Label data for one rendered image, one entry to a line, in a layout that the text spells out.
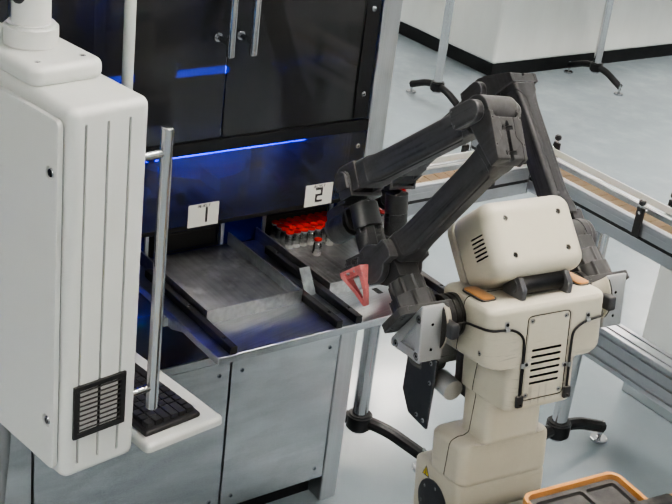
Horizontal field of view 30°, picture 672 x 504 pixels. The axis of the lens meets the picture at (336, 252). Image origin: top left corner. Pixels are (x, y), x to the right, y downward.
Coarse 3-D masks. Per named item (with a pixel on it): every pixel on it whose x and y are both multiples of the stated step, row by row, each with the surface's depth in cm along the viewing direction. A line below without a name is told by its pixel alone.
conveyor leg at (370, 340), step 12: (408, 216) 363; (372, 336) 379; (372, 348) 381; (360, 360) 385; (372, 360) 383; (360, 372) 386; (372, 372) 386; (360, 384) 387; (360, 396) 389; (360, 408) 390
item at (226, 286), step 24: (144, 264) 305; (168, 264) 308; (192, 264) 309; (216, 264) 311; (240, 264) 312; (264, 264) 308; (192, 288) 298; (216, 288) 299; (240, 288) 301; (264, 288) 302; (288, 288) 301; (216, 312) 284; (240, 312) 288
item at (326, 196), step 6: (306, 186) 319; (312, 186) 320; (318, 186) 321; (324, 186) 322; (330, 186) 323; (306, 192) 319; (312, 192) 321; (318, 192) 322; (324, 192) 323; (330, 192) 324; (306, 198) 320; (312, 198) 321; (318, 198) 323; (324, 198) 324; (330, 198) 325; (306, 204) 321; (312, 204) 322; (318, 204) 324
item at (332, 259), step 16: (256, 240) 326; (272, 240) 320; (352, 240) 332; (288, 256) 315; (304, 256) 320; (320, 256) 321; (336, 256) 322; (352, 256) 323; (320, 272) 313; (336, 272) 314; (336, 288) 303
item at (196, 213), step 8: (192, 208) 300; (200, 208) 302; (208, 208) 303; (216, 208) 305; (192, 216) 301; (200, 216) 303; (208, 216) 304; (216, 216) 306; (192, 224) 302; (200, 224) 304; (208, 224) 305
